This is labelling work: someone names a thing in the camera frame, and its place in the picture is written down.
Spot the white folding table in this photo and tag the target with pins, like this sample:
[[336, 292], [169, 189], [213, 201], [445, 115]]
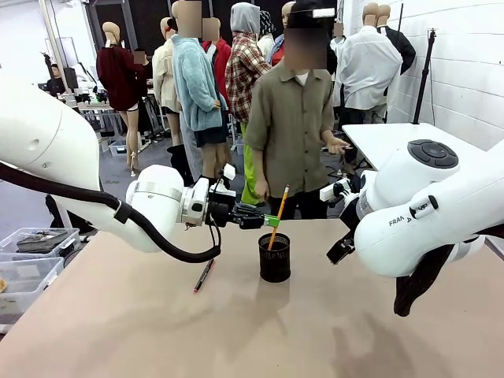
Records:
[[393, 138]]

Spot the mannequin with patterned scarf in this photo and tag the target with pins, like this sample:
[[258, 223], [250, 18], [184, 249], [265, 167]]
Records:
[[267, 31]]

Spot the mannequin in red jacket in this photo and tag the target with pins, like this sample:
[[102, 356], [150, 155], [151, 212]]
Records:
[[222, 59]]

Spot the grey tray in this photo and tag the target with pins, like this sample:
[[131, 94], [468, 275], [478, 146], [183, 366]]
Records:
[[41, 241]]

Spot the black backpack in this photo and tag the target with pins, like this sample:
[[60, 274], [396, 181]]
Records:
[[59, 212]]

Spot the black tripod stand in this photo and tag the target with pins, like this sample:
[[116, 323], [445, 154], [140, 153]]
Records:
[[423, 78]]

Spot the black head-mounted camera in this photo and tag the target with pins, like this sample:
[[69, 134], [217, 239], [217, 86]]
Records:
[[311, 12]]

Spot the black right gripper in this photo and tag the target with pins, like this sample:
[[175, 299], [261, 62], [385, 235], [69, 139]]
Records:
[[349, 220]]

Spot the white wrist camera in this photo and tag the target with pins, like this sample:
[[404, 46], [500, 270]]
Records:
[[334, 191], [229, 173]]

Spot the clear plastic bin with tray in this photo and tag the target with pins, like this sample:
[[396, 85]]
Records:
[[8, 244]]

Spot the mannequin in maroon coat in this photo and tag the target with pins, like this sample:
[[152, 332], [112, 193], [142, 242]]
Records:
[[118, 75]]

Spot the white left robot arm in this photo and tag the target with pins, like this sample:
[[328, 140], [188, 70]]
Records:
[[39, 130]]

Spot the black mesh pen holder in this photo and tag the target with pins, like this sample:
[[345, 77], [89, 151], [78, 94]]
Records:
[[275, 260]]

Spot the mannequin in plaid hooded shirt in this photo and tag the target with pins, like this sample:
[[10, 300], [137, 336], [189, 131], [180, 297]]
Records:
[[244, 78]]

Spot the mannequin in black suit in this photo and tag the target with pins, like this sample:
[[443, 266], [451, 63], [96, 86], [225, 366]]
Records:
[[403, 49]]

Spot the person's left hand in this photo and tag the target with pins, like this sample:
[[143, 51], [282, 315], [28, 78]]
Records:
[[338, 146]]

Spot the mannequin in cream jacket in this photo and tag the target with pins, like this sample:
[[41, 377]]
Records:
[[163, 75]]

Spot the background person in dark clothes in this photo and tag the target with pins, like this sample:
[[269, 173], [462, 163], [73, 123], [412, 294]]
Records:
[[145, 78]]

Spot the red and black pen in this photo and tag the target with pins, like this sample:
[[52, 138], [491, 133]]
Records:
[[204, 275]]

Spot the person's right hand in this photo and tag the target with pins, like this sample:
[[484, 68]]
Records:
[[263, 192]]

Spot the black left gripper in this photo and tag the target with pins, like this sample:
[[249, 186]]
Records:
[[222, 212]]

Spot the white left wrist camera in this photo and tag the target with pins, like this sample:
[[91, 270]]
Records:
[[229, 173]]

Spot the mannequin in white shirt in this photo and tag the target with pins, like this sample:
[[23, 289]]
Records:
[[366, 71]]

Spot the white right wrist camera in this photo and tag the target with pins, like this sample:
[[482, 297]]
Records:
[[334, 191]]

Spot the yellow pencil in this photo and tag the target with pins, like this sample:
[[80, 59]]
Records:
[[280, 208]]

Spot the person's left forearm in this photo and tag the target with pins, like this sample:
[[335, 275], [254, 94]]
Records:
[[327, 137]]

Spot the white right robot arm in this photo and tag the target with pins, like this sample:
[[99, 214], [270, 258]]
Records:
[[417, 220]]

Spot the person in olive shirt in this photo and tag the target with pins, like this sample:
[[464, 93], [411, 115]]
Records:
[[289, 130]]

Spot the thin black pole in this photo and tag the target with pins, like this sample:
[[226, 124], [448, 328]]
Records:
[[400, 17]]

